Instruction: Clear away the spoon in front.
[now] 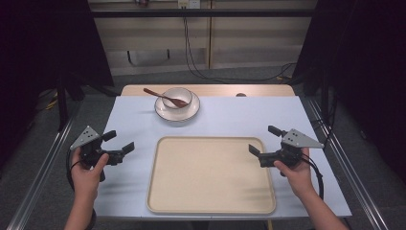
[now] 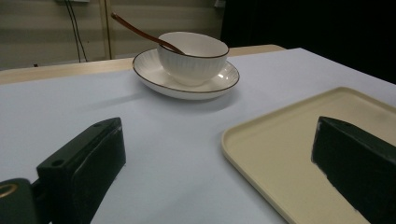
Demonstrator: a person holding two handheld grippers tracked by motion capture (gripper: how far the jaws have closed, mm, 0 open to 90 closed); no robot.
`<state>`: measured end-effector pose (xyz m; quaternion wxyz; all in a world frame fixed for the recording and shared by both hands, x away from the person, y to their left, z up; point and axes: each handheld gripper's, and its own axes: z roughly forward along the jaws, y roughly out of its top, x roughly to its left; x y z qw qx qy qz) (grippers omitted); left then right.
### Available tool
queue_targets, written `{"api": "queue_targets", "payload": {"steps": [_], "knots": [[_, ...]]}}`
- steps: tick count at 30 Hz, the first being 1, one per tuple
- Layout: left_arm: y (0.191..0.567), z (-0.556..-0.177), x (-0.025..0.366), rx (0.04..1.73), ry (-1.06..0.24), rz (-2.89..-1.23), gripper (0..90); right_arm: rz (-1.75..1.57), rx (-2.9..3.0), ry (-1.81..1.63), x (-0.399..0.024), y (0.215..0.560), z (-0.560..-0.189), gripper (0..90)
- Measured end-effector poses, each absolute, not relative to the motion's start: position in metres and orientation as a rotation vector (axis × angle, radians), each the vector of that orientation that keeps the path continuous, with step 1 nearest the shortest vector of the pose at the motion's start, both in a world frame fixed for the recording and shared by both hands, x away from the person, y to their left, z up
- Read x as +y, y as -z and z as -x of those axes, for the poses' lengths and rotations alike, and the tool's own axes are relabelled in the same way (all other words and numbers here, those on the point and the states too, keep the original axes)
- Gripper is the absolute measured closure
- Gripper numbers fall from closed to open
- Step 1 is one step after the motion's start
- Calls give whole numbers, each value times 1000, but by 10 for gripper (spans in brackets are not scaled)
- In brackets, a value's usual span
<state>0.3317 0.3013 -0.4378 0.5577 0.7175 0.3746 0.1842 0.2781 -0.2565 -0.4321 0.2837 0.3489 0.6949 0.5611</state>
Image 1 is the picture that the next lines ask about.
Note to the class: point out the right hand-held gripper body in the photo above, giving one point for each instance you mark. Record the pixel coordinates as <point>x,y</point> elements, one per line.
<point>288,152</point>

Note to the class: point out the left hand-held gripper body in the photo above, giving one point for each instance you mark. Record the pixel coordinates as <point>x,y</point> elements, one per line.
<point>91,150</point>

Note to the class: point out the person's right hand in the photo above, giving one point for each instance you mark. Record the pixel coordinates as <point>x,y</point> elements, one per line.
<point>298,179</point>

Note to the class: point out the person's left hand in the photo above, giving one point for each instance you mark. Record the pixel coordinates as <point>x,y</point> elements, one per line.
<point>85,179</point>

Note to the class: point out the pale blue table mat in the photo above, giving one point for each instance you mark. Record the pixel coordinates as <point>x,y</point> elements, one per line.
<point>230,118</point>

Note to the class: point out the beige rectangular tray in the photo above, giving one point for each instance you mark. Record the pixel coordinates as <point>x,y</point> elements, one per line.
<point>210,175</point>

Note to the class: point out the white plate with dark rim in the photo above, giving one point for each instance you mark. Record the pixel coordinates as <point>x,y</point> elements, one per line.
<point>177,115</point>

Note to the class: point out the brown wooden spoon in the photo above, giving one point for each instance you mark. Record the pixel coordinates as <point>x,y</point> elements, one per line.
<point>159,95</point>

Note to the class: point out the light wooden table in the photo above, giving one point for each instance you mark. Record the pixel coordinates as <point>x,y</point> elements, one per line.
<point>217,90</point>

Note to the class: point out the white bowl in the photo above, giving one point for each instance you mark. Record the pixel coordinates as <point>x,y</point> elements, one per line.
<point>183,93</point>

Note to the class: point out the black curtain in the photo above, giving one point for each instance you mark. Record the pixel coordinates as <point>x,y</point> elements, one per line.
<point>44,48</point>
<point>364,64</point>

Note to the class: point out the black horizontal bar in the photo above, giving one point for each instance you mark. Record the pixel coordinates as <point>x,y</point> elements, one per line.
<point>204,13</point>

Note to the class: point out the aluminium frame rail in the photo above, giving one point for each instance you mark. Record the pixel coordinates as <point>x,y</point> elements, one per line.
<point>348,172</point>
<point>41,179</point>

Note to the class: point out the white wall socket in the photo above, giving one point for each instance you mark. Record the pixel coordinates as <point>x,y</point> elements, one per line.
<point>189,4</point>

